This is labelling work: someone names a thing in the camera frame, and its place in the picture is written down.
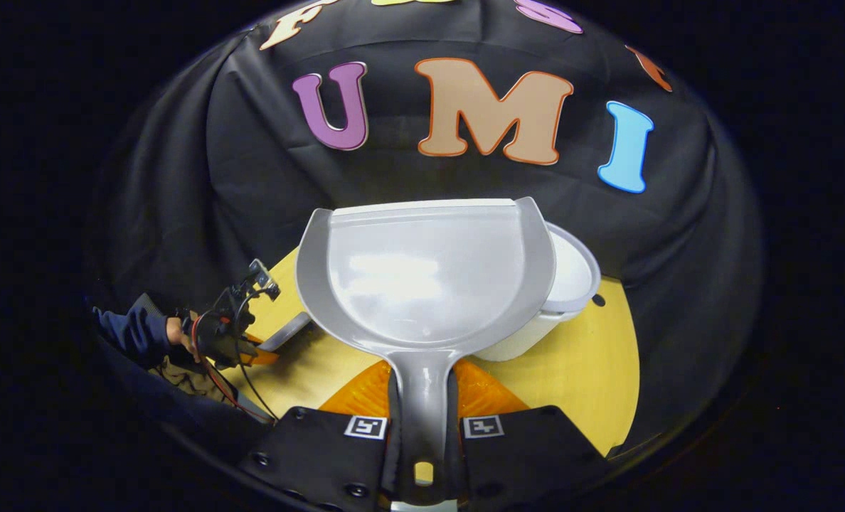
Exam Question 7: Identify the red and black cables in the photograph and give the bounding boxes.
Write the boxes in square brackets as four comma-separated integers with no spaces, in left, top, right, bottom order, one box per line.
[191,311,280,425]

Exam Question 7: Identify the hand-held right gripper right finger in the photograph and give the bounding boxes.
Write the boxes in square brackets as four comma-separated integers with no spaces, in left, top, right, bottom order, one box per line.
[450,359,614,507]

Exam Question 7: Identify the wooden desktop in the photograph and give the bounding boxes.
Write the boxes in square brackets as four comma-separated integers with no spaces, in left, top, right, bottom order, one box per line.
[218,247,641,458]

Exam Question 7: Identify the small grey broom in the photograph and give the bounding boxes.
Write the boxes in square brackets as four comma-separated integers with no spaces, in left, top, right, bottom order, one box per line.
[256,311,315,354]

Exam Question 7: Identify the black backdrop cloth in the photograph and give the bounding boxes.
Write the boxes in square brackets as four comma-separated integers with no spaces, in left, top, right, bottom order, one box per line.
[83,0,765,456]

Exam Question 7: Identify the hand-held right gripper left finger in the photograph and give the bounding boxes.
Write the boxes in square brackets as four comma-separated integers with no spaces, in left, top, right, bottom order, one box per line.
[240,359,403,512]

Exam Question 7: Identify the grey plastic dustpan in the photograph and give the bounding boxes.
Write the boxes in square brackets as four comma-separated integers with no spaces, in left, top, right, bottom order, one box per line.
[295,197,558,500]

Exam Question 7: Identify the patterned beige cloth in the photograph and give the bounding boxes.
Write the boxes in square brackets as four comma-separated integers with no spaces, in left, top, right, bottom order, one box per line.
[147,351,237,403]

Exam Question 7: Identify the white ribbed garbage bin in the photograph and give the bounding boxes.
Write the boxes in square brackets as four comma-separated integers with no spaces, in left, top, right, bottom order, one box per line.
[472,222,602,363]

